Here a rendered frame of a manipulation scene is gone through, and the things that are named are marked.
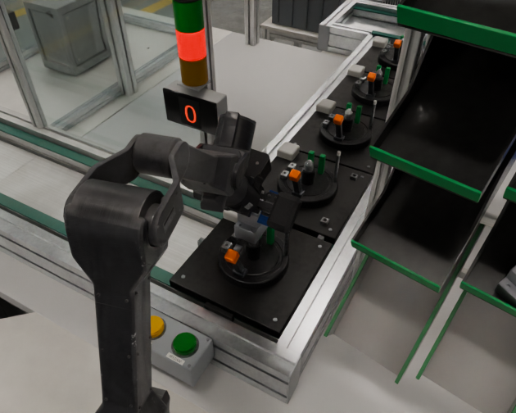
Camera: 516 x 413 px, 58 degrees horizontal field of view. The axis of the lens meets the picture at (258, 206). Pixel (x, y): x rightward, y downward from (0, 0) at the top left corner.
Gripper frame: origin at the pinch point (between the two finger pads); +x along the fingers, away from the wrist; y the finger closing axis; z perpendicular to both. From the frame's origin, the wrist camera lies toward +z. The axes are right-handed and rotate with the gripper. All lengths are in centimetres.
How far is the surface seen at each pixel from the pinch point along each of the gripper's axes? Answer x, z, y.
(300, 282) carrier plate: 11.0, -9.9, -10.4
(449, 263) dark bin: -10.7, 0.8, -33.1
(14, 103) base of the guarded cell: 38, 7, 109
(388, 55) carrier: 70, 69, 3
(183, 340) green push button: -2.2, -26.4, 1.8
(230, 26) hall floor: 270, 165, 191
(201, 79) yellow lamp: -6.1, 17.5, 16.5
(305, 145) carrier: 36.2, 22.4, 7.1
